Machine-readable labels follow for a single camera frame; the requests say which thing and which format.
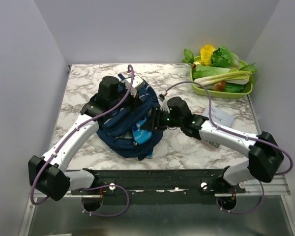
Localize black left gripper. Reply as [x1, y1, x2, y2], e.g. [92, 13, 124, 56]
[110, 84, 145, 114]

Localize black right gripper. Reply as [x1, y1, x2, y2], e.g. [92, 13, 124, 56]
[140, 106, 183, 131]

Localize blue dinosaur pencil case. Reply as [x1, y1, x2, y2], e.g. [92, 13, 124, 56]
[132, 116, 152, 144]

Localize navy blue student backpack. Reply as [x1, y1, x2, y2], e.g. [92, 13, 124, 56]
[88, 76, 163, 149]

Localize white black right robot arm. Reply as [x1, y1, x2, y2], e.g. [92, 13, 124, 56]
[141, 97, 284, 193]

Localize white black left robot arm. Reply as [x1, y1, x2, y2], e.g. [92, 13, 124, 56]
[28, 75, 139, 205]

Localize green vegetable tray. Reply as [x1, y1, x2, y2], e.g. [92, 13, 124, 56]
[190, 56, 257, 98]

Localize white flower cover book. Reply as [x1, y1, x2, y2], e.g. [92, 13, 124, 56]
[201, 106, 235, 150]

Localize brown toy mushroom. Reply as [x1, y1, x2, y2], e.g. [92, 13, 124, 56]
[213, 81, 227, 91]

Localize yellow toy flower vegetable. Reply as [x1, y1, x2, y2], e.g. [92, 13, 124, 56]
[200, 45, 217, 66]

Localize green toy lettuce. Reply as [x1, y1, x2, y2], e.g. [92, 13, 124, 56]
[211, 46, 239, 68]

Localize toy celery stalk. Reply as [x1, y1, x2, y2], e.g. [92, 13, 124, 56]
[194, 71, 252, 86]

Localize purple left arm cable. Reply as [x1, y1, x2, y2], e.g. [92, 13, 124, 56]
[29, 64, 136, 217]

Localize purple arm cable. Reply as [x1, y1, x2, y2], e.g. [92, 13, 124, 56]
[159, 81, 294, 214]
[29, 64, 136, 217]

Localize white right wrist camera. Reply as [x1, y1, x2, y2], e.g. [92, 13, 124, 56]
[158, 94, 170, 113]

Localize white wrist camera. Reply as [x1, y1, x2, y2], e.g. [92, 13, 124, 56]
[122, 75, 145, 97]
[158, 94, 170, 113]

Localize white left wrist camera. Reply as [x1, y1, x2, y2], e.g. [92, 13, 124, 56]
[122, 75, 145, 97]

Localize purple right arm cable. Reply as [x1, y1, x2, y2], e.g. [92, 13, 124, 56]
[159, 81, 294, 214]

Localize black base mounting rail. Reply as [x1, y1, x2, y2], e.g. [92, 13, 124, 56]
[71, 169, 246, 205]

